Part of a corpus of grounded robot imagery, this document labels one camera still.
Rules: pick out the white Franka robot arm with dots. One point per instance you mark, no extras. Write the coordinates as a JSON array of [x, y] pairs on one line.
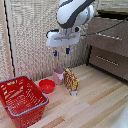
[[71, 11]]

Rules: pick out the pink cup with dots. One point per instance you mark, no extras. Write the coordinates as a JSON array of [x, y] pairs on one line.
[[58, 76]]

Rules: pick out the black vertical wall strip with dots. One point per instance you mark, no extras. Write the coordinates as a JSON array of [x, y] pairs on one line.
[[9, 40]]

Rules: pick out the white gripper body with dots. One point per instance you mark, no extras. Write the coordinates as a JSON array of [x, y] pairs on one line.
[[63, 38]]

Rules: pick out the brown wooden drawer cabinet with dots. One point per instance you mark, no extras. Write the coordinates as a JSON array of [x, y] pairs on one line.
[[108, 46]]

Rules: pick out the yellow red snack bag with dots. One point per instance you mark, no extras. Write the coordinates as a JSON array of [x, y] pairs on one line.
[[71, 81]]

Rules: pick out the red plastic shopping basket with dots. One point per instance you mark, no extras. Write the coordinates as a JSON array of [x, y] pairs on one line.
[[21, 101]]

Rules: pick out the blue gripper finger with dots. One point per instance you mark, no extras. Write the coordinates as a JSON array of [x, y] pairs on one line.
[[55, 52], [67, 50]]

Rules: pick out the red bowl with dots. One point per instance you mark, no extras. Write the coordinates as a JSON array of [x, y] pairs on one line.
[[47, 85]]

